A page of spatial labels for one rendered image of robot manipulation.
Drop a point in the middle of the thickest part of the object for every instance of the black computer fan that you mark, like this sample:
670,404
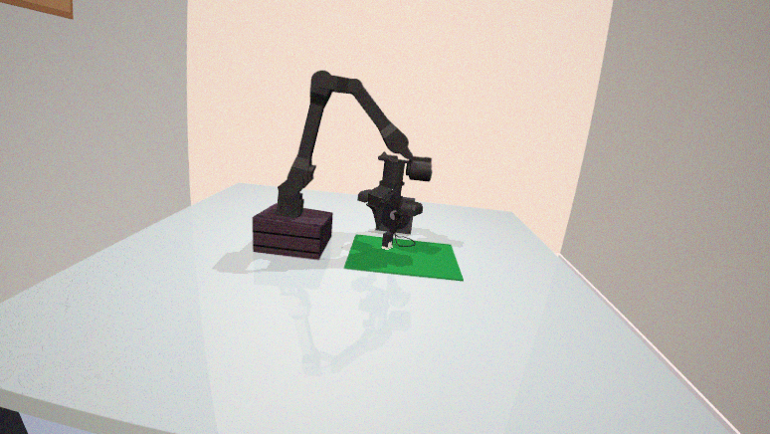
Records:
388,219

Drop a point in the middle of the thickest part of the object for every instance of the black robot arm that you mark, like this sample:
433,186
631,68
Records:
290,202

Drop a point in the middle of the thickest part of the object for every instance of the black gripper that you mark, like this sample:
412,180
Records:
410,208

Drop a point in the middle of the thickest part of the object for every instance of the green circuit board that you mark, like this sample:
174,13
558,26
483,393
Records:
423,260

